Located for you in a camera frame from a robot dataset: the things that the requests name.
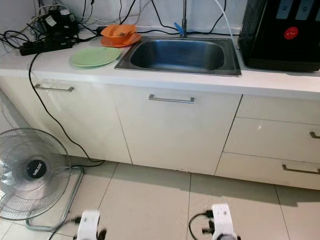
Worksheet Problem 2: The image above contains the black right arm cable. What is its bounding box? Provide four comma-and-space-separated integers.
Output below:
188, 211, 212, 240

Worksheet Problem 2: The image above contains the white drawer front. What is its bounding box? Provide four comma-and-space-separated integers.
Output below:
214, 151, 320, 191
235, 94, 320, 126
222, 116, 320, 165

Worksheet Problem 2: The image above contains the black power cord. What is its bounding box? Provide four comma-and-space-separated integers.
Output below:
28, 51, 106, 167

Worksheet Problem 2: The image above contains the steel faucet with blue lever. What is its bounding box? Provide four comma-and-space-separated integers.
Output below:
174, 0, 190, 39

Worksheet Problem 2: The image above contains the white hose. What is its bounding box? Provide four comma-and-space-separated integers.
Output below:
214, 0, 237, 41

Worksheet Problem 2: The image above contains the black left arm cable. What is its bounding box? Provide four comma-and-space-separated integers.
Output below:
52, 216, 82, 240

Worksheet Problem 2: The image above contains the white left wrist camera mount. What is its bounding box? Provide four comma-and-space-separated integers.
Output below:
77, 209, 101, 240

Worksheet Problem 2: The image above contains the green plate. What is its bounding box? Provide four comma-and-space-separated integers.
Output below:
69, 46, 122, 68

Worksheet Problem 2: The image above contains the stainless steel sink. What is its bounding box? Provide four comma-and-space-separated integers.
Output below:
114, 37, 242, 77

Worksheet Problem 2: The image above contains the steel cabinet door handle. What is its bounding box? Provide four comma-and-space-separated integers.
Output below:
148, 94, 196, 104
34, 84, 75, 93

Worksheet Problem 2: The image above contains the wooden chopstick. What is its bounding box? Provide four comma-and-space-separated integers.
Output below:
112, 26, 131, 35

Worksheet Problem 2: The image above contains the black power adapter white label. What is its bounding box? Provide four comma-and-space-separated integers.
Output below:
37, 9, 77, 37

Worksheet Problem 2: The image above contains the white cabinet door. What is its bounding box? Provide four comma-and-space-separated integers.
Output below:
0, 77, 133, 165
111, 84, 243, 176

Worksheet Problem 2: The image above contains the black water dispenser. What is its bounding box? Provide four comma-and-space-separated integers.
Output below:
237, 0, 320, 72

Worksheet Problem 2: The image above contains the orange plate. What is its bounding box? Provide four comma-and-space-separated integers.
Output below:
100, 33, 142, 48

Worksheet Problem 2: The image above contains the grey floor fan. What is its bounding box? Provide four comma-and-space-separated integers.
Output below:
0, 127, 85, 232

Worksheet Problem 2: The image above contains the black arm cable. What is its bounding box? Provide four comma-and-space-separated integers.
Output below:
52, 216, 82, 240
188, 211, 212, 240

